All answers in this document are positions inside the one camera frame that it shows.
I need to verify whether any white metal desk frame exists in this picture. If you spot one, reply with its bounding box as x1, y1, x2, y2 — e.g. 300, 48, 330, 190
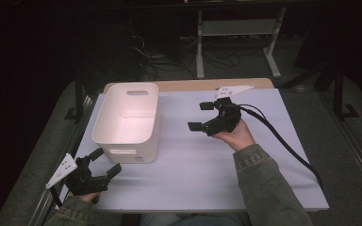
195, 7, 288, 80

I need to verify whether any white plastic storage bin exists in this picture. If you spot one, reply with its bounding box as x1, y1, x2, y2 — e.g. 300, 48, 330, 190
91, 82, 162, 164

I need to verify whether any tangle of floor cables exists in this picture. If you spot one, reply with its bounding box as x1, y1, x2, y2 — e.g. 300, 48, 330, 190
127, 17, 243, 82

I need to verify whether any wooden table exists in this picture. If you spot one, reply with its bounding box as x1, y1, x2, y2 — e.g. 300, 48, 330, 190
103, 77, 275, 94

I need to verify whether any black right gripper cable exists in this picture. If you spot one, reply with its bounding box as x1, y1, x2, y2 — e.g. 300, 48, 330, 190
238, 104, 325, 191

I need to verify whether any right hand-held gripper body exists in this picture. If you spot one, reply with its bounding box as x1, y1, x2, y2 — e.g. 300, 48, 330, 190
201, 84, 255, 137

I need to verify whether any person's left hand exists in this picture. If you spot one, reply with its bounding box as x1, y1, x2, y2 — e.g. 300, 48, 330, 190
68, 191, 102, 205

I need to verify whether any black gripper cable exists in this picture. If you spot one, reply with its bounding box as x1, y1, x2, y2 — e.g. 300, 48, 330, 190
238, 104, 325, 191
49, 186, 64, 209

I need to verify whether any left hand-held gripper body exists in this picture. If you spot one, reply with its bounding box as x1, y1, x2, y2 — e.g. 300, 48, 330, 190
45, 153, 110, 196

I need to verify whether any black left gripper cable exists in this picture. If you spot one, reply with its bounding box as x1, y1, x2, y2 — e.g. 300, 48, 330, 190
49, 186, 64, 209

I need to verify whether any person's right hand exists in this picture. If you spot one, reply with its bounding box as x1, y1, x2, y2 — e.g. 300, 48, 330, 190
211, 118, 256, 153

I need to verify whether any white table cover sheet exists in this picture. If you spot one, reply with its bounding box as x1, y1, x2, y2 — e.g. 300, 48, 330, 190
56, 88, 330, 213

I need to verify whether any black metal stand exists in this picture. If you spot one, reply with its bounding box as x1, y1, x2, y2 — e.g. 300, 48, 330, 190
63, 67, 92, 124
332, 60, 361, 122

